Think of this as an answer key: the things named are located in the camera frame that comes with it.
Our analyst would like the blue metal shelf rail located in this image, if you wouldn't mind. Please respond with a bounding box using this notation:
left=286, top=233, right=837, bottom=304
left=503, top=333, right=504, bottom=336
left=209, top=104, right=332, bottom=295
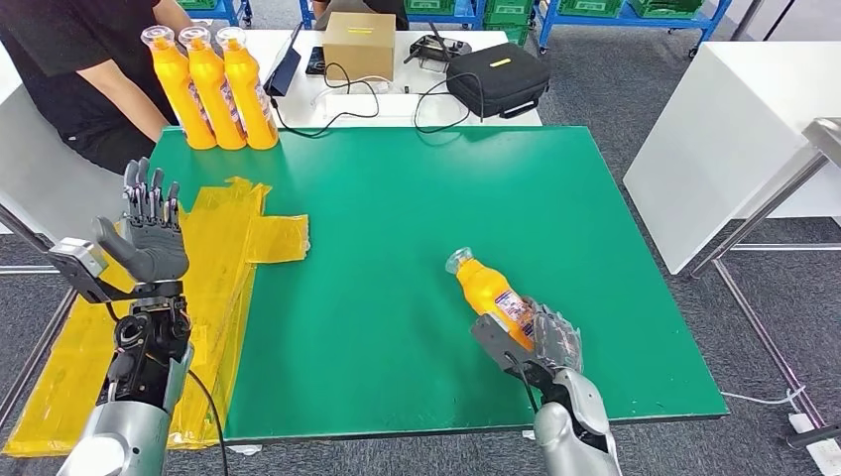
left=544, top=14, right=716, bottom=33

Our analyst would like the yellow plastic sheet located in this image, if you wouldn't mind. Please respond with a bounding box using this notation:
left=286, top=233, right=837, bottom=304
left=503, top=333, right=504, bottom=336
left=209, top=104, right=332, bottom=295
left=3, top=176, right=310, bottom=459

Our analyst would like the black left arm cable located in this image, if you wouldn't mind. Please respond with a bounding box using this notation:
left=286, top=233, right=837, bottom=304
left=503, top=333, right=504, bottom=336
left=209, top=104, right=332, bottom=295
left=186, top=369, right=230, bottom=476

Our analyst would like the blue metal frame leg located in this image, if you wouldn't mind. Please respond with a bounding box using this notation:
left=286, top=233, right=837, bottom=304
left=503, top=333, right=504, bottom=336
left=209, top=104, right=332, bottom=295
left=686, top=0, right=735, bottom=60
left=535, top=0, right=554, bottom=58

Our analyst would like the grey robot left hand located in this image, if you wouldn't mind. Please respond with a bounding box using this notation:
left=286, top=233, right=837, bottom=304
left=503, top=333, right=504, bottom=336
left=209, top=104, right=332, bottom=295
left=91, top=156, right=191, bottom=285

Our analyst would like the green plastic crate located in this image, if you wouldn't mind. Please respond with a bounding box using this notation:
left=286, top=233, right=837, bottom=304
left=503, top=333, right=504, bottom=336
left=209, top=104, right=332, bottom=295
left=403, top=0, right=456, bottom=17
left=557, top=0, right=625, bottom=20
left=628, top=0, right=705, bottom=20
left=484, top=0, right=536, bottom=48

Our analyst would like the white power adapter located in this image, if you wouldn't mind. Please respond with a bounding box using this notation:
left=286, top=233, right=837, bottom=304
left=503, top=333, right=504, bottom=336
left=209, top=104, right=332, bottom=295
left=787, top=412, right=841, bottom=476

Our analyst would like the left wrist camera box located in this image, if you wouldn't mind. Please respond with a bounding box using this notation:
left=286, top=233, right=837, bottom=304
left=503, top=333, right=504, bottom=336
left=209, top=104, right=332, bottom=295
left=48, top=237, right=185, bottom=305

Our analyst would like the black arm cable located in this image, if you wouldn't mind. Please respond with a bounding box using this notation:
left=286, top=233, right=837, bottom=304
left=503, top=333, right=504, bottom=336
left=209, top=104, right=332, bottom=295
left=502, top=351, right=541, bottom=417
left=186, top=369, right=230, bottom=476

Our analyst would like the white floor cable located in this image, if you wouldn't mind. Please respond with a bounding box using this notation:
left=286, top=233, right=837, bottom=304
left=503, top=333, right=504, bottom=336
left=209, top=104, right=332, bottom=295
left=720, top=385, right=807, bottom=408

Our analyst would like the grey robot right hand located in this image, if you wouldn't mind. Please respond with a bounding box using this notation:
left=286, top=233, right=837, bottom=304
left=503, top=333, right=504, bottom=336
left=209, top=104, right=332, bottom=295
left=524, top=298, right=585, bottom=376

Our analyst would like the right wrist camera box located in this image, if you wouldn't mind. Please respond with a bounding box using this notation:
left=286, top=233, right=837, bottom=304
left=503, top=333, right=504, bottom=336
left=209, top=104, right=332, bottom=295
left=470, top=313, right=557, bottom=397

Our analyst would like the black remote controller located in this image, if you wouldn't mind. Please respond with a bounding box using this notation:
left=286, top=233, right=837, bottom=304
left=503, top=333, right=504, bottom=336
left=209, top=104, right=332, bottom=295
left=403, top=23, right=474, bottom=74

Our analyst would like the white side table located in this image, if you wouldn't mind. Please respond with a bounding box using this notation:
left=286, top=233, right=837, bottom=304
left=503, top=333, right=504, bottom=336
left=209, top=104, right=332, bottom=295
left=0, top=42, right=136, bottom=246

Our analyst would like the black carry case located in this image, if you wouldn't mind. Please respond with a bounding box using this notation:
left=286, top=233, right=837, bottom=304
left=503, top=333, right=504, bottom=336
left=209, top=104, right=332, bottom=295
left=445, top=42, right=552, bottom=121

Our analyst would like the black tablet cable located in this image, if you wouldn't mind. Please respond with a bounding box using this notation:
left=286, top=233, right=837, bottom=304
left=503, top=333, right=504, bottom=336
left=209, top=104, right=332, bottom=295
left=269, top=61, right=383, bottom=141

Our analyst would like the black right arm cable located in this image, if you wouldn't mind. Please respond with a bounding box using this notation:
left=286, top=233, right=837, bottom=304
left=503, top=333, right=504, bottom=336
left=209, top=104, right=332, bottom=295
left=502, top=351, right=541, bottom=417

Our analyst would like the silver metal table frame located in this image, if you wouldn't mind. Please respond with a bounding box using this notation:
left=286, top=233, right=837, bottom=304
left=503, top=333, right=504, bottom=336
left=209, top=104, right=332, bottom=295
left=684, top=116, right=841, bottom=431
left=0, top=201, right=80, bottom=428

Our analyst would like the orange plastic detergent bottle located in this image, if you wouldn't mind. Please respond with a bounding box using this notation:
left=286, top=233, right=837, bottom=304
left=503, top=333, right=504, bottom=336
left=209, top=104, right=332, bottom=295
left=215, top=26, right=281, bottom=152
left=140, top=25, right=218, bottom=151
left=445, top=247, right=538, bottom=353
left=179, top=26, right=248, bottom=152

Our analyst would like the white cabinet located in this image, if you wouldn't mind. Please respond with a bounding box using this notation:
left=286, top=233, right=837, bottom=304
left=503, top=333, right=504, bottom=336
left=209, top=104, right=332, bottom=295
left=622, top=41, right=841, bottom=276

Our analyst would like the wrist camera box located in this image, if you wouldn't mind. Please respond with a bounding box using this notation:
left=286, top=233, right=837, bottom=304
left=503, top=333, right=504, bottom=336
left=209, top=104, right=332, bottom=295
left=470, top=313, right=557, bottom=397
left=48, top=237, right=185, bottom=305

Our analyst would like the black case cable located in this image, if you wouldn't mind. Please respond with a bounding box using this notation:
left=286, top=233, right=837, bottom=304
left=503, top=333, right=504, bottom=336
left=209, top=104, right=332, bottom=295
left=413, top=70, right=486, bottom=135

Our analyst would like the cardboard box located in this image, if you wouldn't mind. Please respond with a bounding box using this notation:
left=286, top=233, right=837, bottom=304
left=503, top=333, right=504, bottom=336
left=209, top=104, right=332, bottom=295
left=321, top=11, right=398, bottom=83

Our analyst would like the dark tablet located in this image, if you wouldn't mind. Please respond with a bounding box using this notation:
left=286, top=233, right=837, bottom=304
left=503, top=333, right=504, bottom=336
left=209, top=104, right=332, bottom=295
left=263, top=23, right=304, bottom=98

